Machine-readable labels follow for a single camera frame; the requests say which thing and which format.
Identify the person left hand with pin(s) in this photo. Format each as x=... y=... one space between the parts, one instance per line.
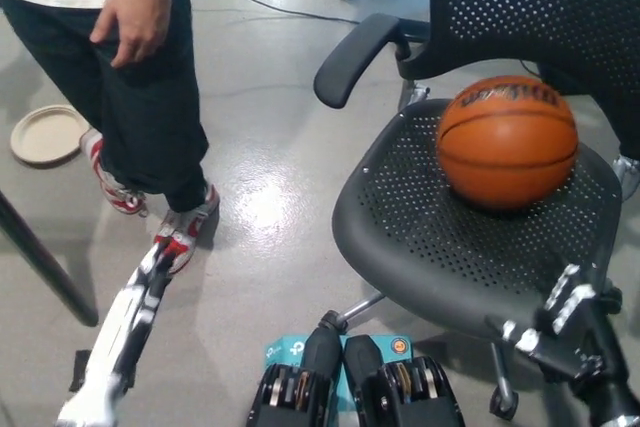
x=135 y=17

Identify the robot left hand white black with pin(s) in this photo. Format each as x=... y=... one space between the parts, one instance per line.
x=120 y=327

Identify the orange Wilson basketball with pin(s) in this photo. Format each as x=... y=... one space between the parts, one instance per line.
x=505 y=147

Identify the person grey shirt dark trousers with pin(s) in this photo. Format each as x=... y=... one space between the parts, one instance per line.
x=140 y=122

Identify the person left red white sneaker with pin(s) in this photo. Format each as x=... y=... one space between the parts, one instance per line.
x=192 y=227

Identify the person red white sneaker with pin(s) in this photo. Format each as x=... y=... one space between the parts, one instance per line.
x=117 y=192
x=192 y=227

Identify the person right red white sneaker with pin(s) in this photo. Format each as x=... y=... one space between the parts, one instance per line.
x=117 y=192

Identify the robot body left black block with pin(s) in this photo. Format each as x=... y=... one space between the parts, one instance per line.
x=280 y=412

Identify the black perforated office chair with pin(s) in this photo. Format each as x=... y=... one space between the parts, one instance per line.
x=425 y=227

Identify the black tape patch on floor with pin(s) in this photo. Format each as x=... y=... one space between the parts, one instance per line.
x=79 y=372

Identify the black slanted table leg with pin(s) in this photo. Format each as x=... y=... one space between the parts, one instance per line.
x=50 y=267

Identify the beige paper plate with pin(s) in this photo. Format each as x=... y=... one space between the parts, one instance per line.
x=45 y=137

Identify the teal TP-Link box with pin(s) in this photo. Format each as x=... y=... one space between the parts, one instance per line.
x=287 y=349

